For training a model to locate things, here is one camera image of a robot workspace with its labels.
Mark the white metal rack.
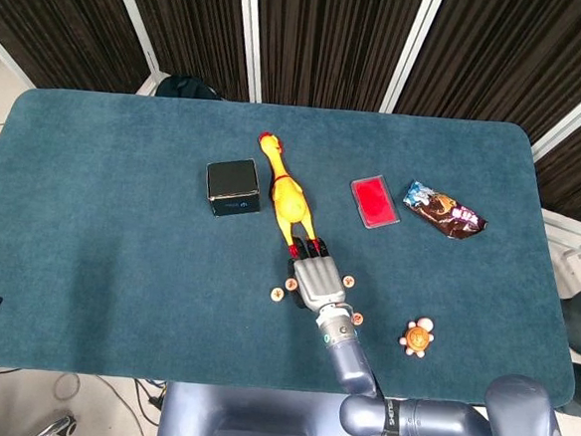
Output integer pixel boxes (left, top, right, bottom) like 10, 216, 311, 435
538, 208, 581, 280

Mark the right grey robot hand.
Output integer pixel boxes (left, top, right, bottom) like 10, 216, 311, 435
284, 235, 352, 315

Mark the orange turtle toy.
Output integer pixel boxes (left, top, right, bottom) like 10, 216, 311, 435
398, 315, 435, 359

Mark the dark chair back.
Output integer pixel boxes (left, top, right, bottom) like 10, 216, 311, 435
153, 72, 225, 103

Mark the red ink pad case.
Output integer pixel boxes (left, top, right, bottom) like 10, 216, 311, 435
346, 172, 403, 233

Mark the yellow rubber chicken toy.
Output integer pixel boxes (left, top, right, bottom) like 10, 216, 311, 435
250, 131, 328, 261

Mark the black cable with plug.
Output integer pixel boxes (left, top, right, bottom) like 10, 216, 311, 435
131, 378, 168, 413

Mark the brown snack bag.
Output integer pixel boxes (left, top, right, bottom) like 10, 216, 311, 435
400, 179, 491, 242

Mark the chrome metal leg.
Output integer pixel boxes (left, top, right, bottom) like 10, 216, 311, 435
30, 408, 79, 436

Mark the blue-grey robot torso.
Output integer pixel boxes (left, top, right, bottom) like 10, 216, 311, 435
154, 380, 374, 436

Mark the blue carpet table mat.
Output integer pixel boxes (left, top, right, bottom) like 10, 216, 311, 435
0, 85, 581, 412

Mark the black cardboard box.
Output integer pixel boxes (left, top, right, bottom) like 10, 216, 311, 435
203, 155, 265, 221

